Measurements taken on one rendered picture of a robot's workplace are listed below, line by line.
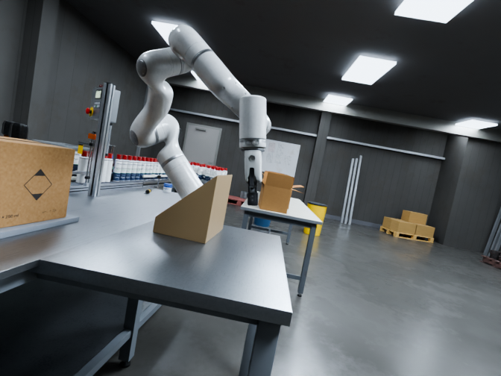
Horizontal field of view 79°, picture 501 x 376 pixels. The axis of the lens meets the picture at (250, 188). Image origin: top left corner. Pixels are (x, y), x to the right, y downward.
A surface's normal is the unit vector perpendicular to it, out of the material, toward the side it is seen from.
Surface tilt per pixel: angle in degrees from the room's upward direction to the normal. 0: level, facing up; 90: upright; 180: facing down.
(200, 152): 90
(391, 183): 90
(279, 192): 90
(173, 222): 90
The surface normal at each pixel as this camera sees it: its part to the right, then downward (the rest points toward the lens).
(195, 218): -0.13, 0.05
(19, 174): 0.97, 0.19
